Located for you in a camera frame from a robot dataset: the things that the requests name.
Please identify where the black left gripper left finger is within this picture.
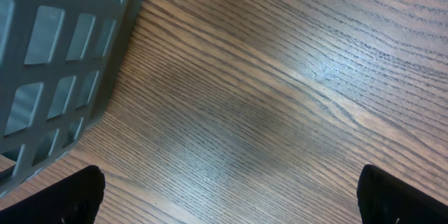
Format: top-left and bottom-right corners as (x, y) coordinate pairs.
(1, 165), (105, 224)

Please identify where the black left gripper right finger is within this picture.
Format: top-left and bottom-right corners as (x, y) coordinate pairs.
(356, 164), (447, 224)

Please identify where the grey plastic basket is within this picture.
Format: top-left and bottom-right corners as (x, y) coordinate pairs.
(1, 0), (142, 195)

